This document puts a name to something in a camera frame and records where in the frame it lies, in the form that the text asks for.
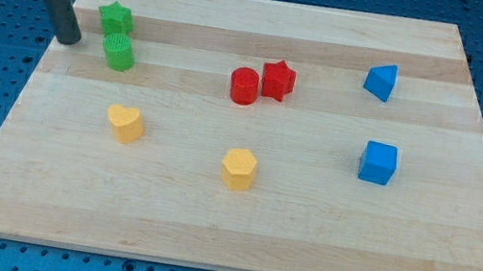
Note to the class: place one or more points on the light wooden board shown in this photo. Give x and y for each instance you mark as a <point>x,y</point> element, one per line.
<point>65,181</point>

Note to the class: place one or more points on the green cylinder block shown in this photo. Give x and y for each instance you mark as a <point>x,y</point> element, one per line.
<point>119,52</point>

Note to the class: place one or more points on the red star block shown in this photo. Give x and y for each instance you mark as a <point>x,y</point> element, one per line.
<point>278,80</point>

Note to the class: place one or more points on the red cylinder block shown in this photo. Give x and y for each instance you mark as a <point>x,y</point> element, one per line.
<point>244,86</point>

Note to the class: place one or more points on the yellow hexagon block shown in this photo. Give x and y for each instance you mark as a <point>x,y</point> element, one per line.
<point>239,168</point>

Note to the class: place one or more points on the green star block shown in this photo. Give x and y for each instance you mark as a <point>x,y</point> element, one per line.
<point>116,18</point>

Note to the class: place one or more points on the blue cube block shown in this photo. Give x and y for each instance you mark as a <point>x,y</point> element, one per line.
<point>378,163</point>

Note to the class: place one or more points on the blue triangle block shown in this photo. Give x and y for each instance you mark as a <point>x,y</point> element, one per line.
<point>381,81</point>

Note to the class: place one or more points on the yellow heart block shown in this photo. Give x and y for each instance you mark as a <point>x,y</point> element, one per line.
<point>126,123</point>

